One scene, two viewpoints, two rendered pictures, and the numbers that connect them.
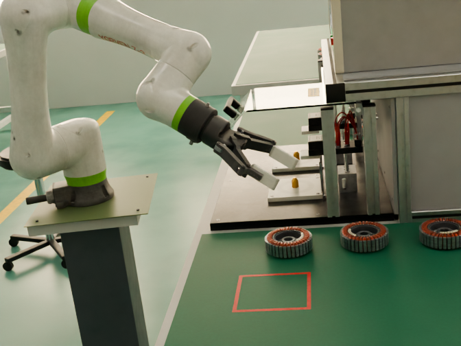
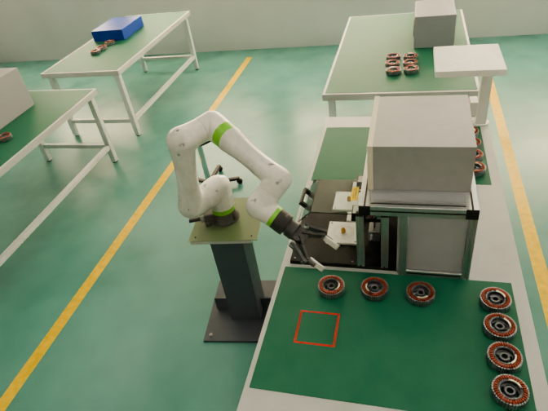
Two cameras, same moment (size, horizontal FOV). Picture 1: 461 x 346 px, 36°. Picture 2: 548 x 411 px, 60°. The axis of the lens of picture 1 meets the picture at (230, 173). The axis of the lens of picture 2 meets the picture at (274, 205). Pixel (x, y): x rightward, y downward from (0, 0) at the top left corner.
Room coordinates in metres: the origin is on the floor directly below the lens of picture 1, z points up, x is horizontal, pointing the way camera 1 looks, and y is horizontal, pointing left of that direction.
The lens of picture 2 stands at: (0.17, -0.21, 2.27)
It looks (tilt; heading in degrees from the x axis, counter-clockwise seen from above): 37 degrees down; 11
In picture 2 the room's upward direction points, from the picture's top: 10 degrees counter-clockwise
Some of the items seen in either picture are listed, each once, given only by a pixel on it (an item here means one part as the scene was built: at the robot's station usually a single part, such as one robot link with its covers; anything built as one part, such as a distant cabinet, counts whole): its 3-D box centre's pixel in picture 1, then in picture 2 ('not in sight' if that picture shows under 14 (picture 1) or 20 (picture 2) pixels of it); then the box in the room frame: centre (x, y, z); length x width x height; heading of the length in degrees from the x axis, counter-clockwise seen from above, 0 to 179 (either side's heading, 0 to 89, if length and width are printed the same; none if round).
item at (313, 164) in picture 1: (296, 161); not in sight; (2.11, -0.21, 0.78); 0.15 x 0.15 x 0.01; 82
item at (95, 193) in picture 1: (70, 191); (214, 214); (2.05, 0.49, 0.78); 0.26 x 0.15 x 0.06; 101
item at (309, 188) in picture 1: (295, 188); (343, 232); (1.87, -0.18, 0.78); 0.15 x 0.15 x 0.01; 82
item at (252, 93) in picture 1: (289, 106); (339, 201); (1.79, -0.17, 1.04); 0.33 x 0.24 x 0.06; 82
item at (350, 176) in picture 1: (346, 178); (374, 231); (1.85, -0.32, 0.80); 0.08 x 0.05 x 0.06; 172
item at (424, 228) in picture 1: (444, 233); (420, 293); (1.50, -0.48, 0.77); 0.11 x 0.11 x 0.04
